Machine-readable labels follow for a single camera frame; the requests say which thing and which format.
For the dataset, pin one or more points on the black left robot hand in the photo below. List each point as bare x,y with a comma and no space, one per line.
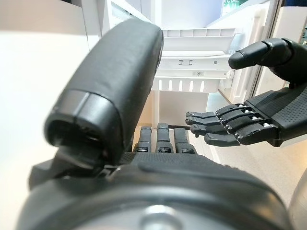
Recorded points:
115,79

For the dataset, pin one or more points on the green sign with white letters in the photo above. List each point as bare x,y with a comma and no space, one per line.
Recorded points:
230,6

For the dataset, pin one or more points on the silver fridge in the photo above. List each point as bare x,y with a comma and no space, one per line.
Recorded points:
285,21

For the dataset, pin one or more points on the white fridge drawer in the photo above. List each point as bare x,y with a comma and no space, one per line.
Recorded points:
192,48

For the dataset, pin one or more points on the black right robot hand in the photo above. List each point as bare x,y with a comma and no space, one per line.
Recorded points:
275,115

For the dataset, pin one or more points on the white counter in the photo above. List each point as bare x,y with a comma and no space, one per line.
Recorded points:
24,83

